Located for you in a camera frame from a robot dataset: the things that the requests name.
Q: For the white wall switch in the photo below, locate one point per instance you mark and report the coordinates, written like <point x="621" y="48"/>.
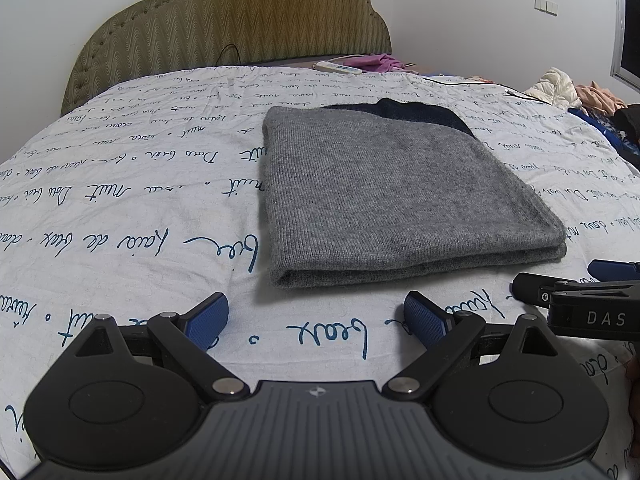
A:
<point x="546" y="5"/>

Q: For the window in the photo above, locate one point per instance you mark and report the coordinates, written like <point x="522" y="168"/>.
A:
<point x="630" y="25"/>

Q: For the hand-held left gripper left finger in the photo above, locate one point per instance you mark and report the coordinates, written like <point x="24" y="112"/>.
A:
<point x="210" y="317"/>

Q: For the blue cloth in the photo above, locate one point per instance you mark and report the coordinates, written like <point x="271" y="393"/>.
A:
<point x="600" y="125"/>

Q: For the pink cloth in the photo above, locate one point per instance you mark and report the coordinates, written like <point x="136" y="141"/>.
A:
<point x="600" y="97"/>

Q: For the purple cloth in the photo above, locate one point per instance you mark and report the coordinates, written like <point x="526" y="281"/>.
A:
<point x="377" y="62"/>

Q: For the white script-print bedspread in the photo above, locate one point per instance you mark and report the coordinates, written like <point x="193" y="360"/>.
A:
<point x="125" y="185"/>

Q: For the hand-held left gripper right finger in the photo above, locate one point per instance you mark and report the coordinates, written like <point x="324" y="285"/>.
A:
<point x="425" y="320"/>

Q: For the olive upholstered headboard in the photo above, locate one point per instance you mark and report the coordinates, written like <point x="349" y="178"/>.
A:
<point x="240" y="15"/>

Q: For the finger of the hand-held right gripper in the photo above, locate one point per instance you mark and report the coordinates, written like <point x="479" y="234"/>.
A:
<point x="615" y="270"/>
<point x="532" y="287"/>

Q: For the white power strip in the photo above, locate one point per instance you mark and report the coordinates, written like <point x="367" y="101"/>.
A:
<point x="336" y="67"/>

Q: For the grey sweater with navy sleeves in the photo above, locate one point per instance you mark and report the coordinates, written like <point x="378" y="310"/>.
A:
<point x="390" y="195"/>

